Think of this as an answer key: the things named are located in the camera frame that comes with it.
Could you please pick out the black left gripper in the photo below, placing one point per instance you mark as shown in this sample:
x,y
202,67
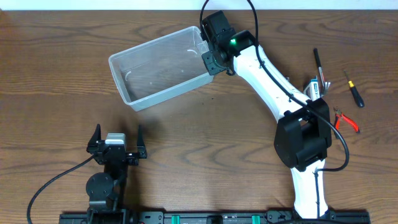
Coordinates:
x,y
94,146

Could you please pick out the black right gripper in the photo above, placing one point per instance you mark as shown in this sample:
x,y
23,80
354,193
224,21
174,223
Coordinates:
x,y
211,67

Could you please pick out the clear plastic storage container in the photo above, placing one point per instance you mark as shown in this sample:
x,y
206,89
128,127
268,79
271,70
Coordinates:
x,y
161,69

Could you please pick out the blue white screwdriver box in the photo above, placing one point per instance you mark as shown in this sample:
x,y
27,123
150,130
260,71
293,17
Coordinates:
x,y
312,89

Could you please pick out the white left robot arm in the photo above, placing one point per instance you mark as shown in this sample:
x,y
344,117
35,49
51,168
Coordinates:
x,y
106,189

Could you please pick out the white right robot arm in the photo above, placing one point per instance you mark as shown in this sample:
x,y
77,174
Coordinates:
x,y
303,135

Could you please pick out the black yellow screwdriver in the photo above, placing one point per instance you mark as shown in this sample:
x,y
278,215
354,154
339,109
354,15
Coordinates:
x,y
355,93

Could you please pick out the red handled pliers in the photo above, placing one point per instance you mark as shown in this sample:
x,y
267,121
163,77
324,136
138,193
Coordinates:
x,y
339,116

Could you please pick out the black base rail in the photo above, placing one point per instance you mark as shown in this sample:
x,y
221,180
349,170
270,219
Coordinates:
x,y
270,216

